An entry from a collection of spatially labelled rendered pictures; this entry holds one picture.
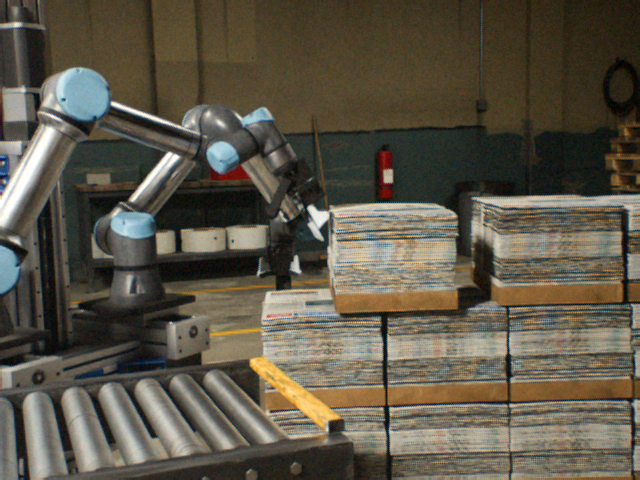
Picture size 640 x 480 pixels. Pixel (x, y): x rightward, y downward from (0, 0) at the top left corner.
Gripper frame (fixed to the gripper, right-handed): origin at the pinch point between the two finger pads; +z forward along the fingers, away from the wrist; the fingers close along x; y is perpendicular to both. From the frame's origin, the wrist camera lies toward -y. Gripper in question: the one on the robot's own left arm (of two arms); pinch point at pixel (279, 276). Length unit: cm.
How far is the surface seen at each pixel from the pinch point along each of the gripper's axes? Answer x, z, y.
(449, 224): 42, 46, 18
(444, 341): 41, 43, -10
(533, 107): 241, -730, 64
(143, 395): -20, 94, -6
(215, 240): -86, -550, -49
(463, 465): 45, 43, -40
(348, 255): 19, 46, 12
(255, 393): -1, 78, -11
